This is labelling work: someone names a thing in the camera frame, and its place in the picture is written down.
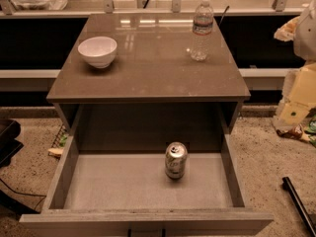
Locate clear plastic water bottle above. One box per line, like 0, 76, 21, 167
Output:
191, 0, 213, 61

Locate open grey top drawer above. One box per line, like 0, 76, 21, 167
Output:
21, 128, 273, 237

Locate green snack bag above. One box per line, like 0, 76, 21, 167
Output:
304, 115, 316, 147

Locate black object at left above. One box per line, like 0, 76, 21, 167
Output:
0, 118, 24, 167

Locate wire basket with snacks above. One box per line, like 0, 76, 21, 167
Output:
48, 125, 68, 158

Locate black bar on floor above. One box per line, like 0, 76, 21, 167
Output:
282, 177, 316, 237

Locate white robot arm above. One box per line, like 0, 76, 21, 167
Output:
273, 0, 316, 130

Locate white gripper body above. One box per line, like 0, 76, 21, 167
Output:
273, 63, 316, 130

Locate brown snack bag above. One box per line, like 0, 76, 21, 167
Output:
276, 124, 310, 142

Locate metal railing shelf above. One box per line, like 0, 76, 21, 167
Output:
0, 0, 316, 18

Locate black cable on floor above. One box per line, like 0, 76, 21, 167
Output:
0, 178, 47, 212

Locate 7up soda can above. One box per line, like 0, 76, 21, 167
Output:
165, 142, 188, 180

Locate black drawer handle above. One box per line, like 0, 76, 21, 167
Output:
127, 229, 166, 237

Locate white ceramic bowl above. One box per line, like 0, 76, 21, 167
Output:
78, 37, 118, 68

